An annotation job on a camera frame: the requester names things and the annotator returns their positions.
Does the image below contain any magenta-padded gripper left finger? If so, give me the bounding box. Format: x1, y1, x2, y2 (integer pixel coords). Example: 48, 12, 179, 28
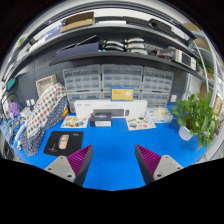
44, 144, 94, 187

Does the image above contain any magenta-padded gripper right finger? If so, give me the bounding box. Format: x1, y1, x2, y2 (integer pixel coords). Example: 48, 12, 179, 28
134, 144, 184, 185

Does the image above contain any pink translucent computer mouse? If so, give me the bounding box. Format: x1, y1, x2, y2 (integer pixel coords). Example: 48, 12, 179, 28
57, 133, 71, 150

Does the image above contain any black mouse pad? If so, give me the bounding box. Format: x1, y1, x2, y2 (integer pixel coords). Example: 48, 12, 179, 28
43, 130, 84, 157

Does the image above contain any colourful sticker sheet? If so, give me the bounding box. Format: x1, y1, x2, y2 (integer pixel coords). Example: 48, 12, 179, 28
125, 116, 157, 131
60, 115, 89, 129

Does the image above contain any clear plastic parts box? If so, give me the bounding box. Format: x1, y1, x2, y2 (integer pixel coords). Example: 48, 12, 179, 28
146, 106, 174, 124

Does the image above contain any small dark blue box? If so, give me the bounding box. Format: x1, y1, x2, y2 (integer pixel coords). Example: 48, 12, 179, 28
89, 111, 112, 128

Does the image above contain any blue polka-dot cloth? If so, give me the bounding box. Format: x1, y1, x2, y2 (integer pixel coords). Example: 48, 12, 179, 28
20, 96, 70, 157

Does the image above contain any long white cardboard box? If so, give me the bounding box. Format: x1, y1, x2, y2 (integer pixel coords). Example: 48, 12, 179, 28
73, 99, 148, 119

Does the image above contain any green plant in white pot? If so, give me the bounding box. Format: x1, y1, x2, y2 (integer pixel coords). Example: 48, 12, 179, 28
171, 91, 219, 149

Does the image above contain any red blue checkered cloth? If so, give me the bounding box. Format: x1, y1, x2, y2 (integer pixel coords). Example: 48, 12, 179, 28
26, 83, 68, 134

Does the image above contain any yellow and blue box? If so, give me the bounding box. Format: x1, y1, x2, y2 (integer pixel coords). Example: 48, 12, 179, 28
110, 86, 135, 102

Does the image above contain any purple bag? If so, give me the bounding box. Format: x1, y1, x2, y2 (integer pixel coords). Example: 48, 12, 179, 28
8, 101, 21, 118

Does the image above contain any beige woven basket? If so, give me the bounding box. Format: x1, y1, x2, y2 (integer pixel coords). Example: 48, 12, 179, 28
35, 74, 58, 98

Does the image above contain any teal wall-mounted holder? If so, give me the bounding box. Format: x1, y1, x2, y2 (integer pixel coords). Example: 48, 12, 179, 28
5, 77, 16, 92

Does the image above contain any dark wall shelf unit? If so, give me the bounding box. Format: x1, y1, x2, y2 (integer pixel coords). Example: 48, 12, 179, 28
3, 11, 214, 84

